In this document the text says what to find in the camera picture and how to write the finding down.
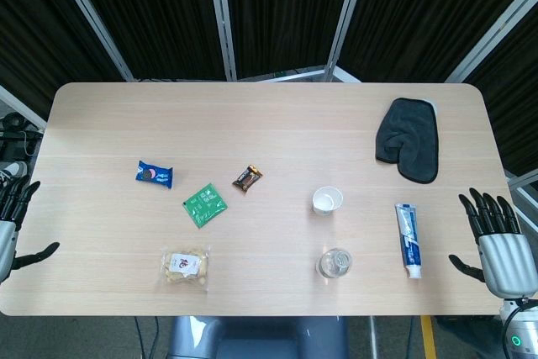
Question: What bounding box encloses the black stand with cables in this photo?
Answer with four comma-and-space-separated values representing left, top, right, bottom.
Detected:
0, 113, 43, 158

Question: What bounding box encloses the white paper cup blue flower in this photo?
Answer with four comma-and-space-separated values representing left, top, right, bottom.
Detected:
311, 186, 345, 216

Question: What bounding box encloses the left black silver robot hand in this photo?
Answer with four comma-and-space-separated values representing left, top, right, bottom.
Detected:
0, 181, 61, 283

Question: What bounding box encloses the dark grey cloth mitt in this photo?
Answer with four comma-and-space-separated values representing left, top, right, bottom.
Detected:
375, 97, 440, 186

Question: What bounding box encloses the clear bag of biscuits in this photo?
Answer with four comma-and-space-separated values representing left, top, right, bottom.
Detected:
158, 244, 211, 294

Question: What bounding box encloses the blue cookie packet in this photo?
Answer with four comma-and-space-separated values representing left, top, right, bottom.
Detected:
134, 160, 175, 190

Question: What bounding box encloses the black white sneaker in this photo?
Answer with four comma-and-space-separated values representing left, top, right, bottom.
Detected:
0, 161, 29, 192

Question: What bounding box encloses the blue white toothpaste tube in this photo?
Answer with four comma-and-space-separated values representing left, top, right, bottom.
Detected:
393, 203, 423, 279

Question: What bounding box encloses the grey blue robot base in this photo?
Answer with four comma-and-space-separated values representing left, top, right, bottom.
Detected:
170, 315, 350, 359

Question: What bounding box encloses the brown chocolate snack packet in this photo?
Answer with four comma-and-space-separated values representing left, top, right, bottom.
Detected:
231, 164, 265, 195

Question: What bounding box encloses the transparent plastic water bottle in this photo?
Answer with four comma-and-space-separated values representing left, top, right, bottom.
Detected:
315, 247, 353, 279

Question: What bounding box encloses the black folding screen panel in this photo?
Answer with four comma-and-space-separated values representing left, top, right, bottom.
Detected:
0, 0, 127, 124
62, 0, 230, 82
331, 0, 538, 82
449, 0, 538, 179
214, 0, 362, 82

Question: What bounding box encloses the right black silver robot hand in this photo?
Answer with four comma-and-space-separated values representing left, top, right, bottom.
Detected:
448, 187, 538, 298

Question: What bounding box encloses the green sachet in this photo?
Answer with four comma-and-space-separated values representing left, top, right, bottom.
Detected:
182, 182, 229, 230

